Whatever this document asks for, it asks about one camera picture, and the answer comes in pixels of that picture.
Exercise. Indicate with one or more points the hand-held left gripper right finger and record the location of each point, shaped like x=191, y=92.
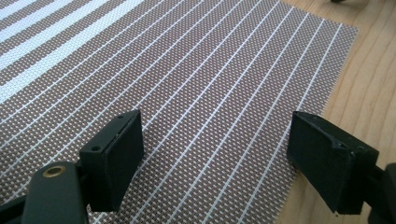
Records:
x=323, y=161

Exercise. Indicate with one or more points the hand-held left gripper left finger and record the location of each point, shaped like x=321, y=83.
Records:
x=115, y=161

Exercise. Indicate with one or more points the striped woven placemat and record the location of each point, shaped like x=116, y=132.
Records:
x=202, y=77

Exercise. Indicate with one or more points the black round table grommet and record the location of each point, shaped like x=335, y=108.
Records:
x=338, y=1

